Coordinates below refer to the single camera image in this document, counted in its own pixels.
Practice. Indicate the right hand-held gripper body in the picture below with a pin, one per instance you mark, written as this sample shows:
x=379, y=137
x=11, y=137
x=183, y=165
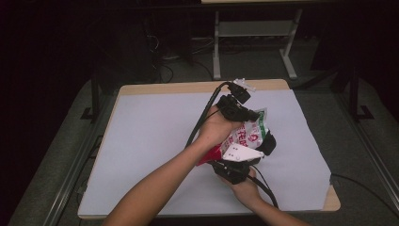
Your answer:
x=240, y=155

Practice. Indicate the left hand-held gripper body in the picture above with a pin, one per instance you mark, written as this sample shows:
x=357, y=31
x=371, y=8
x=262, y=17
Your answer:
x=233, y=108

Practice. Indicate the red and white snack bag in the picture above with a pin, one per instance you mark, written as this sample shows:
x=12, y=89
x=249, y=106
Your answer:
x=247, y=135

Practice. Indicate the person's left hand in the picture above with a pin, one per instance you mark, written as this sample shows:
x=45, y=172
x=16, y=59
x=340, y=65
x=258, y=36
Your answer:
x=215, y=128

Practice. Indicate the person's right hand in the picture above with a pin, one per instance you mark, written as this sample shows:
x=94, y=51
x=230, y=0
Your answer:
x=247, y=190

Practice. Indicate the white work board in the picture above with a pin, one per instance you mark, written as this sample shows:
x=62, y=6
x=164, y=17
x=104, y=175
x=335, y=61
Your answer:
x=188, y=87

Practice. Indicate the white table sheet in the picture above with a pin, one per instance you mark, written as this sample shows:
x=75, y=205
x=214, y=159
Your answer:
x=150, y=125

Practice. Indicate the black metal stand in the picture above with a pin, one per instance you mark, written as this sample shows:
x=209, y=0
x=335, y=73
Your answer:
x=356, y=100
x=94, y=100

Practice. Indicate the white metal desk frame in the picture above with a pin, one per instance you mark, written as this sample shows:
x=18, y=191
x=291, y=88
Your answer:
x=255, y=29

